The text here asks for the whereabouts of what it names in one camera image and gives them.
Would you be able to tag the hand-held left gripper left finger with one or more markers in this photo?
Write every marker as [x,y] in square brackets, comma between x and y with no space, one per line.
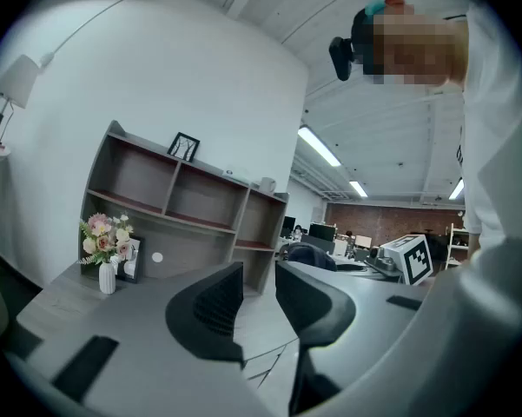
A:
[186,319]

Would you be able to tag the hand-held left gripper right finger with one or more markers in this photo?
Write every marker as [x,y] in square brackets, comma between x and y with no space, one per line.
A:
[321,315]

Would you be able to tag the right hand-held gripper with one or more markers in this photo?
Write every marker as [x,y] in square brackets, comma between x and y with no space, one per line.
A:
[417,261]

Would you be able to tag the wooden shelf unit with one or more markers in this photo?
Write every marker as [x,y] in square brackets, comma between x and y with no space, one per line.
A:
[200,200]

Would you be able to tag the black computer monitor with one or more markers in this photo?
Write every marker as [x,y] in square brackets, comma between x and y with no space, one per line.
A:
[322,232]
[292,224]

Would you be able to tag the light grey wooden desk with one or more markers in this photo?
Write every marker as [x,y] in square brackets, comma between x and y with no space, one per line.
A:
[56,302]

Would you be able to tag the white shelving rack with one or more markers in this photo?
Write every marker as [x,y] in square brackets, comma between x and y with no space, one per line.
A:
[457,246]

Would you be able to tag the black office chair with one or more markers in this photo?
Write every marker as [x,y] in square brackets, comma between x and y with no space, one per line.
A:
[308,256]

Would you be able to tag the ceiling light panel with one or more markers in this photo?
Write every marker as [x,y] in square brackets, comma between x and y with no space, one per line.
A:
[358,188]
[457,189]
[319,146]

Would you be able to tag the white ribbed vase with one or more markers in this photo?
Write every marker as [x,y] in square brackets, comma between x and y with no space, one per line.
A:
[107,278]

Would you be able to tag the pink and cream flower bouquet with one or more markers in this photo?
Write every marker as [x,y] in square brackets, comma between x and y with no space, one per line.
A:
[104,237]

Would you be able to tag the white mug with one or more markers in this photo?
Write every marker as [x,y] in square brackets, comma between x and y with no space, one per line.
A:
[267,185]

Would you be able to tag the person's white t-shirt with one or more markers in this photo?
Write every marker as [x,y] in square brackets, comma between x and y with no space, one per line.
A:
[495,102]

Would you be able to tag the person's head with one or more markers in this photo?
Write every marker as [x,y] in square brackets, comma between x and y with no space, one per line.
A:
[417,46]

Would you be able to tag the white shade table lamp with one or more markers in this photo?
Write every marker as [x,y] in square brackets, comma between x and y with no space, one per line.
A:
[19,81]

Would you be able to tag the small black deer picture frame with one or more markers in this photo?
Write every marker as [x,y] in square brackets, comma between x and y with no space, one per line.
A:
[132,259]

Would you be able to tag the black tree picture frame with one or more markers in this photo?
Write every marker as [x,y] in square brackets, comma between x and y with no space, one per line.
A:
[183,147]

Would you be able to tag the black head-mounted camera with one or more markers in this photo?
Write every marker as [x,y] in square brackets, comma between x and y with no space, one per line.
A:
[343,57]

